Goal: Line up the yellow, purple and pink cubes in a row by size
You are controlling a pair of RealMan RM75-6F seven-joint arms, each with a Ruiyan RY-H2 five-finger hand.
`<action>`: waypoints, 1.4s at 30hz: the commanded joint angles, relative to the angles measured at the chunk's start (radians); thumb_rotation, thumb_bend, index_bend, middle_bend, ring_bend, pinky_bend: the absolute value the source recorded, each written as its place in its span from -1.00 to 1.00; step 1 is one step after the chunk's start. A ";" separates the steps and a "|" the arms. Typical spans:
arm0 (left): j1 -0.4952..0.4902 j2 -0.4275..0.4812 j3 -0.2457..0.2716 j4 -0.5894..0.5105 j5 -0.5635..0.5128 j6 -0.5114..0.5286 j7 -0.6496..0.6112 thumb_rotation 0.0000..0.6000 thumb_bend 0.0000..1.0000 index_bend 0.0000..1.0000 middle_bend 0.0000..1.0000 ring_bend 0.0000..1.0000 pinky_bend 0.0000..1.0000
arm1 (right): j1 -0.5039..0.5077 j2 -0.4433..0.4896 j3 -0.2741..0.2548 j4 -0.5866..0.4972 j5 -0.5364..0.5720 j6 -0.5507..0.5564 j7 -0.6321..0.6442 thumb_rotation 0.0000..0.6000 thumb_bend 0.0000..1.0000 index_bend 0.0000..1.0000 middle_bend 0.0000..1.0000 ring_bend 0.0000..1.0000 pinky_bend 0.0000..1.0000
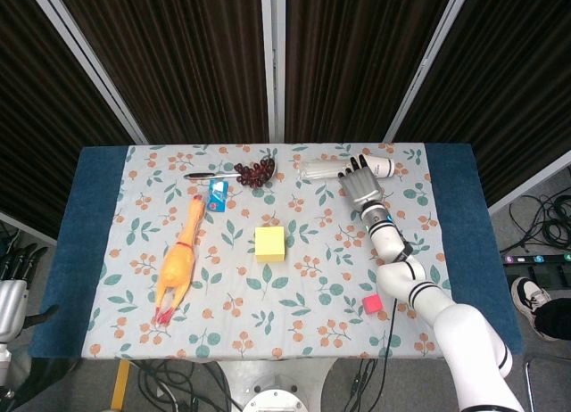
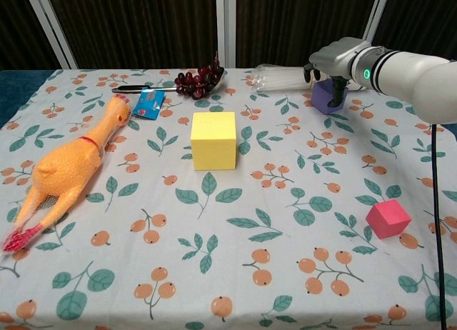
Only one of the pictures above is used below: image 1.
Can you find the black trouser leg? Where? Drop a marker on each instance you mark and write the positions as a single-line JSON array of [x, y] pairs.
[[555, 318]]

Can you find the dark red grape bunch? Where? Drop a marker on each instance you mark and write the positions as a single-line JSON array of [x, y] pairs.
[[255, 173]]

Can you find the grey partition post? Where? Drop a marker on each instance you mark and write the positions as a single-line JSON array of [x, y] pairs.
[[273, 64], [426, 64], [88, 64]]

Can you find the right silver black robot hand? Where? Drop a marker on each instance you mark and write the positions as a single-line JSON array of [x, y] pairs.
[[363, 189]]

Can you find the black power strip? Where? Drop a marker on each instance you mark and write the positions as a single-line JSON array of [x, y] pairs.
[[535, 258]]

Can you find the small red cube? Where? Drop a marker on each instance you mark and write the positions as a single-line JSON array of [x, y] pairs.
[[372, 304]]

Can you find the floral patterned tablecloth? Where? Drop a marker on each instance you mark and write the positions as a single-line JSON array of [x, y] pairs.
[[267, 323]]

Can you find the grey partition bottom rail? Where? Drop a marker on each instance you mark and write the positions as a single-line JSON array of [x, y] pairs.
[[27, 228], [531, 184]]

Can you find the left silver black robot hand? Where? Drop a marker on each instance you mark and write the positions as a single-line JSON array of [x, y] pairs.
[[13, 305]]

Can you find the blue felt table cover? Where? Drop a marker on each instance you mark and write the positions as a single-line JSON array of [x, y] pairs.
[[89, 251]]

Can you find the white black sneaker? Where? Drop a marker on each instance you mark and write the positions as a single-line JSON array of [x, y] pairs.
[[526, 298]]

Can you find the white paper cup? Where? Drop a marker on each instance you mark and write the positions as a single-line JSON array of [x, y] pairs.
[[383, 167]]

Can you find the blue snack packet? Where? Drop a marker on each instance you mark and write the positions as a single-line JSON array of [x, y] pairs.
[[218, 197]]

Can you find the large yellow cube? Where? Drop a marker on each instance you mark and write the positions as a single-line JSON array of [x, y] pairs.
[[270, 243]]

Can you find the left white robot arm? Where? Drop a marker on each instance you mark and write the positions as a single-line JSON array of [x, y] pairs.
[[4, 367]]

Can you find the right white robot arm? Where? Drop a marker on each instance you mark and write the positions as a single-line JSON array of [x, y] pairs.
[[464, 332]]

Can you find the yellow strip under table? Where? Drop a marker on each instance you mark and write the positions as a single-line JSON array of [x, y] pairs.
[[120, 385]]

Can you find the yellow rubber chicken toy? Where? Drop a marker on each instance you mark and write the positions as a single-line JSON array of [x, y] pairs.
[[177, 265]]

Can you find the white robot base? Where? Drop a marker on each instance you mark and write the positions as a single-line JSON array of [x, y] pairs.
[[276, 398]]

